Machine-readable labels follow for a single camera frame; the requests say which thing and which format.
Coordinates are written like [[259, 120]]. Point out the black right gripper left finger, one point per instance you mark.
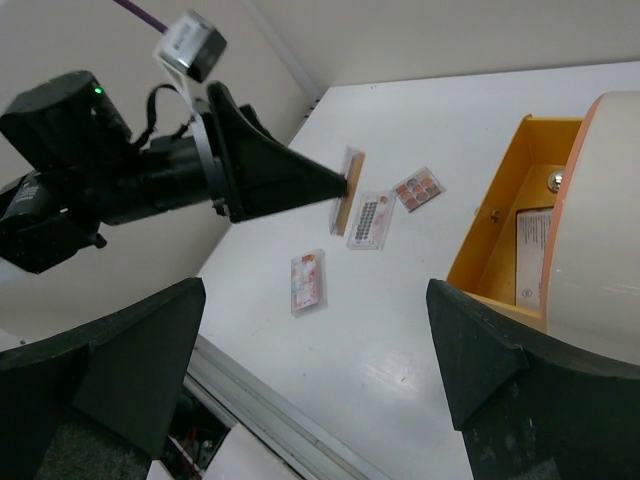
[[97, 401]]

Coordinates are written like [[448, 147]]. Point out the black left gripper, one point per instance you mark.
[[251, 175]]

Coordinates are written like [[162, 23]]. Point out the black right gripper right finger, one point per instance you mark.
[[530, 406]]

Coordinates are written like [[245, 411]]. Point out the square four-shade eyeshadow palette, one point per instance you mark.
[[341, 207]]

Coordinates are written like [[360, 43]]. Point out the cream cylindrical drawer organizer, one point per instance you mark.
[[590, 272]]

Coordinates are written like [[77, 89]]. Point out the orange drawer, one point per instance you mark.
[[486, 263]]

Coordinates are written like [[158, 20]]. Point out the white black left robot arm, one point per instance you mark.
[[88, 170]]

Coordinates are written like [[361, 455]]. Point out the clear pink nails box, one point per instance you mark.
[[308, 283]]

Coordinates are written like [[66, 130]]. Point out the clear false lashes box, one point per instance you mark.
[[372, 221]]

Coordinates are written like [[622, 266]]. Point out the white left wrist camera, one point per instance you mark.
[[188, 52]]

